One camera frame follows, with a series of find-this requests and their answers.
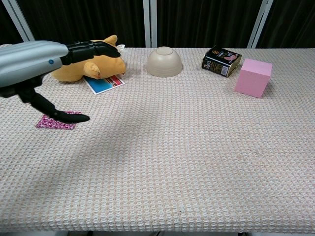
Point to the black pleated curtain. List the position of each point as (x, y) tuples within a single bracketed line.
[(86, 17), (8, 32), (290, 22), (204, 22)]

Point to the beige waffle tablecloth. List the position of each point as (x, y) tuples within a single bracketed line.
[(157, 147)]

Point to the pink cube block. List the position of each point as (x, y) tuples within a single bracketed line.
[(251, 81)]

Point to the white metal frame post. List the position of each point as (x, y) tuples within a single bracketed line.
[(258, 24), (18, 20), (150, 22)]

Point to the blue red postcard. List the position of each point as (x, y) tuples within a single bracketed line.
[(105, 84)]

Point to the black tin can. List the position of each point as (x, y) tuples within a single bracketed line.
[(219, 62)]

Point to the yellow plush toy animal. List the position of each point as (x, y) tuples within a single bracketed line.
[(71, 71)]

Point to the beige upturned bowl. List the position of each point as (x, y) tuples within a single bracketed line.
[(163, 64)]

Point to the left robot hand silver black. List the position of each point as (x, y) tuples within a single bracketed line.
[(29, 59)]

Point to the red patterned cloth pouch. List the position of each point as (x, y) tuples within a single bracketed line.
[(49, 124)]

